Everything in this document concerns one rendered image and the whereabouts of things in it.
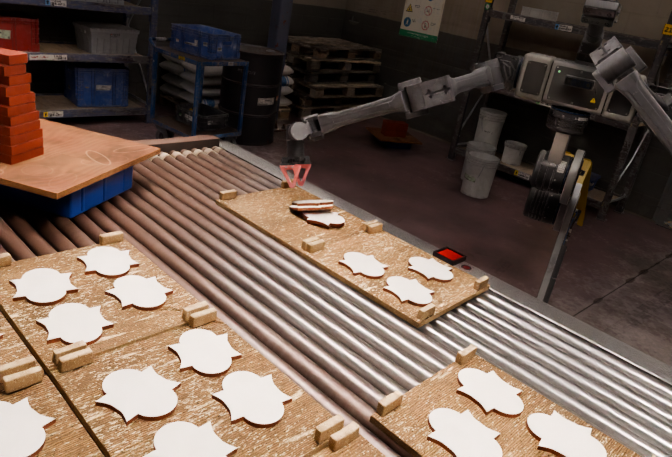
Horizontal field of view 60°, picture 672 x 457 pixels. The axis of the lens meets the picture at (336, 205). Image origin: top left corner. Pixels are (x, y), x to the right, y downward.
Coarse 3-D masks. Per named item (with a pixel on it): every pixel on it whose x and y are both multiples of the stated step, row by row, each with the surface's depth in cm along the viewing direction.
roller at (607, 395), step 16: (192, 160) 226; (224, 176) 214; (480, 320) 147; (496, 336) 143; (512, 336) 142; (528, 352) 138; (560, 368) 134; (592, 384) 129; (608, 400) 126; (624, 400) 126; (640, 416) 122; (656, 416) 123
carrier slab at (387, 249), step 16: (352, 240) 175; (368, 240) 177; (384, 240) 179; (400, 240) 181; (304, 256) 162; (320, 256) 162; (336, 256) 163; (384, 256) 168; (400, 256) 170; (416, 256) 172; (432, 256) 174; (336, 272) 154; (384, 272) 159; (400, 272) 161; (464, 272) 167; (368, 288) 149; (432, 288) 155; (448, 288) 157; (464, 288) 158; (384, 304) 144; (400, 304) 144; (448, 304) 149; (416, 320) 139
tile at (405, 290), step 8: (392, 280) 153; (400, 280) 154; (408, 280) 155; (416, 280) 156; (384, 288) 149; (392, 288) 149; (400, 288) 150; (408, 288) 151; (416, 288) 151; (424, 288) 152; (400, 296) 146; (408, 296) 147; (416, 296) 148; (424, 296) 148; (416, 304) 145; (424, 304) 145
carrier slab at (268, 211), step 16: (256, 192) 198; (272, 192) 201; (288, 192) 203; (304, 192) 206; (224, 208) 184; (240, 208) 183; (256, 208) 186; (272, 208) 188; (288, 208) 190; (336, 208) 197; (256, 224) 174; (272, 224) 176; (288, 224) 178; (304, 224) 180; (352, 224) 186; (288, 240) 168; (336, 240) 173
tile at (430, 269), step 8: (408, 264) 166; (416, 264) 165; (424, 264) 166; (432, 264) 166; (440, 264) 167; (416, 272) 162; (424, 272) 161; (432, 272) 162; (440, 272) 163; (448, 272) 163; (440, 280) 159; (448, 280) 160
